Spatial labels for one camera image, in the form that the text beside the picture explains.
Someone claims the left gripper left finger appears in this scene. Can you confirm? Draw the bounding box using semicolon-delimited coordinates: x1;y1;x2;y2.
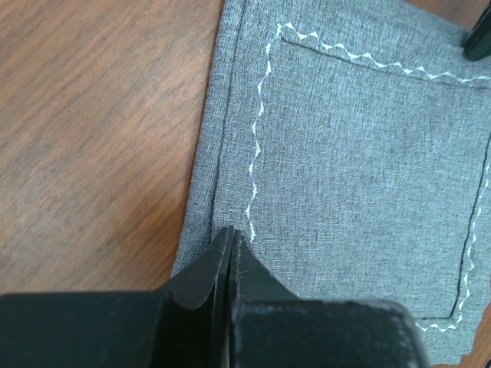
164;226;234;367

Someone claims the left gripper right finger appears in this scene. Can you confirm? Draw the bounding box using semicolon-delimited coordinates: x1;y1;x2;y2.
228;230;300;367

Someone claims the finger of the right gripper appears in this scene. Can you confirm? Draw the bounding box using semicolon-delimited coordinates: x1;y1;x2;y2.
463;7;491;61

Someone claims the grey cloth napkin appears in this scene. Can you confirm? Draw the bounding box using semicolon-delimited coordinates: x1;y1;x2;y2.
173;1;490;364

